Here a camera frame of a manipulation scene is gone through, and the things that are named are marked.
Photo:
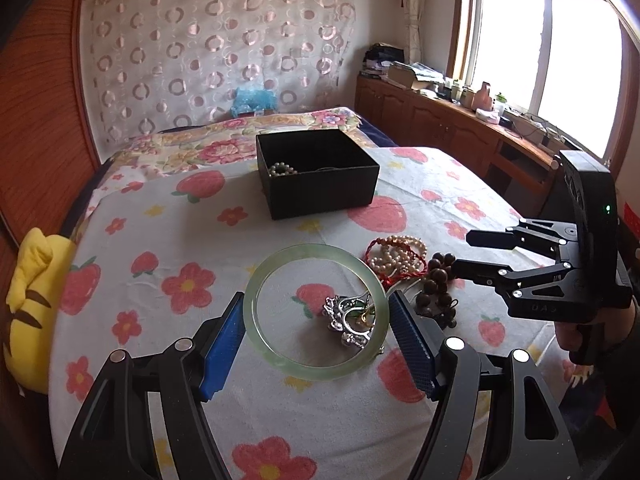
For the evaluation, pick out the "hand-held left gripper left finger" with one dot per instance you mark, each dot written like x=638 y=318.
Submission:
x=222 y=342

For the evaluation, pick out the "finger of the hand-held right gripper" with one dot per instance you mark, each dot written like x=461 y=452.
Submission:
x=482 y=271
x=500 y=237

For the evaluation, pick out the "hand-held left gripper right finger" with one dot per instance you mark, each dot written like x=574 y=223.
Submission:
x=412 y=345

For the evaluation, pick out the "green jade bangle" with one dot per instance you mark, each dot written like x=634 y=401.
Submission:
x=252 y=310

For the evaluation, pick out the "silver jewelry ornament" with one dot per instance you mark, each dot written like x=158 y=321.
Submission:
x=342 y=312

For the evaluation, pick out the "black jewelry box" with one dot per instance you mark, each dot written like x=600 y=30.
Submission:
x=320 y=192

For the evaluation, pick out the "person's right forearm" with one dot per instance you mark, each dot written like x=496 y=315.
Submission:
x=622 y=360

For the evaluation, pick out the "person's right hand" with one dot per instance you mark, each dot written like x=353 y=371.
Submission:
x=570 y=340

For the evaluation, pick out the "strawberry print bed sheet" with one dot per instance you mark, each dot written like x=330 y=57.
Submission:
x=200 y=240

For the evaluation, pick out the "wooden cabinet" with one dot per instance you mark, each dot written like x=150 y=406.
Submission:
x=430 y=125

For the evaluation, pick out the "dark blue bedspread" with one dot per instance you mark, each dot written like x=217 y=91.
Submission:
x=380 y=135

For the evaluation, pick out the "cardboard box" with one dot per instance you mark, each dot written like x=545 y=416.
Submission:
x=412 y=76

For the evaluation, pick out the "yellow plush toy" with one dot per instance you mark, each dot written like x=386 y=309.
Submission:
x=35 y=300

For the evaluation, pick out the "floral blanket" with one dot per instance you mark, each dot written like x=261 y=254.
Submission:
x=210 y=146

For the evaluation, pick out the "window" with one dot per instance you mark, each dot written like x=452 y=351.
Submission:
x=550 y=35

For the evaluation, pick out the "dark stack of books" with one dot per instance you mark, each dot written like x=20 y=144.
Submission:
x=382 y=60

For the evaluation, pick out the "pale window curtain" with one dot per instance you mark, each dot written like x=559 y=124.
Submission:
x=414 y=10

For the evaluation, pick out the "blue plastic bag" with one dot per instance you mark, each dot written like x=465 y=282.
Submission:
x=252 y=99

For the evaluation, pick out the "wooden wardrobe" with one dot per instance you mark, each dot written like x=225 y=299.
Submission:
x=45 y=110

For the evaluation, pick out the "circle pattern sheer curtain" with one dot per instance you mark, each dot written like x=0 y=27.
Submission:
x=200 y=50

